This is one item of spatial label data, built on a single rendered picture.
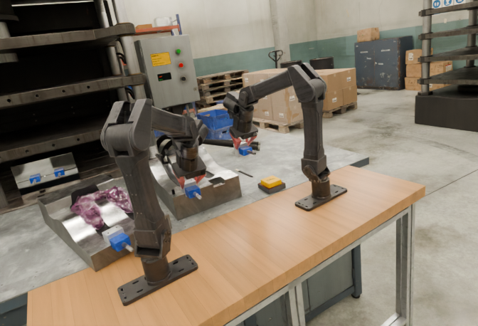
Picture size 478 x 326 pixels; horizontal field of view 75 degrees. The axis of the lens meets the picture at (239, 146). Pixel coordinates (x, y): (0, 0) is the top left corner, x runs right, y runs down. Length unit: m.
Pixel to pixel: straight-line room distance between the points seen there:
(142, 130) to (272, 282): 0.47
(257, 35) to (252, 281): 8.46
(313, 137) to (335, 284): 0.93
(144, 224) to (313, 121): 0.60
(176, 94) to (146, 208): 1.25
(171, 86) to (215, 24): 6.63
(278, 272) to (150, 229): 0.33
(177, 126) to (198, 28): 7.48
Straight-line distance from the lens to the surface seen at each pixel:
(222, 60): 8.50
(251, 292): 0.80
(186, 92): 1.97
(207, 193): 1.15
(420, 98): 4.99
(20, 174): 1.87
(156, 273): 0.86
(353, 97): 6.17
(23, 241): 1.39
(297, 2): 9.92
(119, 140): 0.73
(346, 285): 1.84
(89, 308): 0.92
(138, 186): 0.77
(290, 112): 4.98
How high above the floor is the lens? 1.33
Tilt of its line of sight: 17 degrees down
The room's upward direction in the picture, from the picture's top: 9 degrees counter-clockwise
